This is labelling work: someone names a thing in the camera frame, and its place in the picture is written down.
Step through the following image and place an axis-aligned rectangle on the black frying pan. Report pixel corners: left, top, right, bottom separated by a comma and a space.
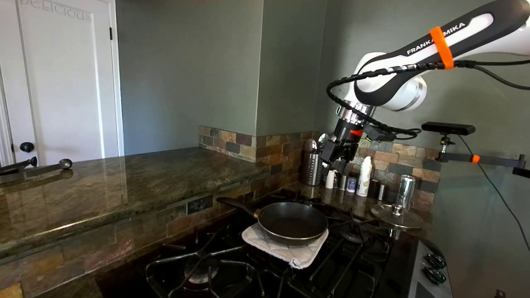
215, 196, 329, 244

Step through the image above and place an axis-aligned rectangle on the shiny metal cup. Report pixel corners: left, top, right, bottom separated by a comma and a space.
392, 174, 417, 217

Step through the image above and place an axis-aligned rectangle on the white quilted pot holder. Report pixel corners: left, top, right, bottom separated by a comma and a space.
240, 220, 331, 272

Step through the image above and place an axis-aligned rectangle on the dark glass bottle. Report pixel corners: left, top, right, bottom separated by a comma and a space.
371, 179, 387, 202

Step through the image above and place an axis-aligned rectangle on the black handled tool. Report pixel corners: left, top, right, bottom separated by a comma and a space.
0, 156, 40, 177

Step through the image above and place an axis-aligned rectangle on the dark wall outlet plate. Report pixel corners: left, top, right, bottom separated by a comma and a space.
185, 194, 215, 217

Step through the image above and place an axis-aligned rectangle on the black gas stove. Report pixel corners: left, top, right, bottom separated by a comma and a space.
98, 187, 455, 298

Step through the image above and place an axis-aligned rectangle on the small white shaker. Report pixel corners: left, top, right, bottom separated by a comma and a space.
324, 169, 339, 192

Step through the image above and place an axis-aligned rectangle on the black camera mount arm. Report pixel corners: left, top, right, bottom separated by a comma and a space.
435, 134, 530, 179

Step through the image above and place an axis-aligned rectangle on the thin black camera cable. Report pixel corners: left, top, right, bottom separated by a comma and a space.
457, 134, 530, 252

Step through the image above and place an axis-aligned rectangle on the black stereo camera bar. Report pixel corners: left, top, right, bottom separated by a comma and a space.
420, 121, 477, 138

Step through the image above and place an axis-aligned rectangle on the round metal spoon rest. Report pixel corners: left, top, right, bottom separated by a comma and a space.
369, 202, 425, 232

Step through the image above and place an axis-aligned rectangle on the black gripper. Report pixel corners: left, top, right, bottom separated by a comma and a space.
316, 123, 364, 176

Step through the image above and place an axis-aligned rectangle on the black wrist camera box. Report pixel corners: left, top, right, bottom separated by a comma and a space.
363, 121, 397, 143

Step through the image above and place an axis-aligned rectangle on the stainless steel thermos bottle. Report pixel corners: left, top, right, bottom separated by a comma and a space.
303, 138, 324, 187

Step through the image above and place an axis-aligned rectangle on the white panel door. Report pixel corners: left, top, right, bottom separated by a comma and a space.
0, 0, 126, 169

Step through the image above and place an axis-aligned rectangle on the black stove knob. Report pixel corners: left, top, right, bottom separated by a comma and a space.
420, 265, 449, 287
424, 252, 449, 272

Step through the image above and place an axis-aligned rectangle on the tall white plastic bottle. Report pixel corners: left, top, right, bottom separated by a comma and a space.
356, 154, 374, 199

